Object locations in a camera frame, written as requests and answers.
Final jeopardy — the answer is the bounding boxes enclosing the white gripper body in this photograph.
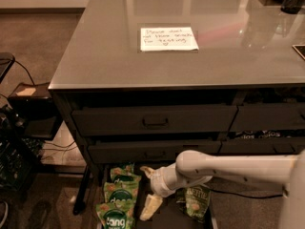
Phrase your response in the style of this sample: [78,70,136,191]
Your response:
[151,169,174,198]

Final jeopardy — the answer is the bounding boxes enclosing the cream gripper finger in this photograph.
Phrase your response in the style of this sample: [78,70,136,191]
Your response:
[140,195,163,221]
[140,166,155,179]

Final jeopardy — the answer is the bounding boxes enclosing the green dang chip bag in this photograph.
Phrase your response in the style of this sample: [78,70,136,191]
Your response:
[111,167,142,182]
[103,181,139,204]
[119,163,134,173]
[96,201,134,229]

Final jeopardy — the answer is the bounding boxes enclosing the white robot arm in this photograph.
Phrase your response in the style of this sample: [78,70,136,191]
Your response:
[140,150,305,229]

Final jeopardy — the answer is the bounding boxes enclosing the middle left drawer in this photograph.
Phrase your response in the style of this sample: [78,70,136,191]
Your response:
[88,139,221,164]

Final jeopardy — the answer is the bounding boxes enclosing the front green Kettle chip bag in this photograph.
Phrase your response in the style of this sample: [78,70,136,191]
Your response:
[175,185,211,223]

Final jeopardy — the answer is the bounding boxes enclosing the top left drawer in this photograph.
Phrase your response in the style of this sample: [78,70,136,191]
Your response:
[71,105,237,136]

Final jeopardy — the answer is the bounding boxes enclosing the dark snack bags in drawer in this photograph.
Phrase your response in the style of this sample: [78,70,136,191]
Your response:
[228,129,305,139]

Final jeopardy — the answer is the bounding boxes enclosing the top right drawer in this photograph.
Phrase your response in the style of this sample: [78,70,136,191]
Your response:
[231,103,305,132]

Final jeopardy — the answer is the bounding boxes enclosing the middle right drawer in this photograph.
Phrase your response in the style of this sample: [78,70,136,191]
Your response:
[219,137,305,156]

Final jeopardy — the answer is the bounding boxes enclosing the dark cabinet with glass top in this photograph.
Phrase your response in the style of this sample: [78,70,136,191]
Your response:
[48,0,305,215]

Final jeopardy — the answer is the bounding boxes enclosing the dark crate on floor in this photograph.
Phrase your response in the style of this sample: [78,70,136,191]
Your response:
[0,137,42,191]

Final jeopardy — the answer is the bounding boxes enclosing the black box with label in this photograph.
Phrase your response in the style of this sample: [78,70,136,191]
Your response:
[8,82,63,140]

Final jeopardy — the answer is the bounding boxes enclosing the white handwritten paper note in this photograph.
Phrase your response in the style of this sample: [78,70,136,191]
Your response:
[140,27,199,52]

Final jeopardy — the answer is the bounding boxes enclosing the black floor cable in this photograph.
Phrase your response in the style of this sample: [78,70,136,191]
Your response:
[209,188,284,200]

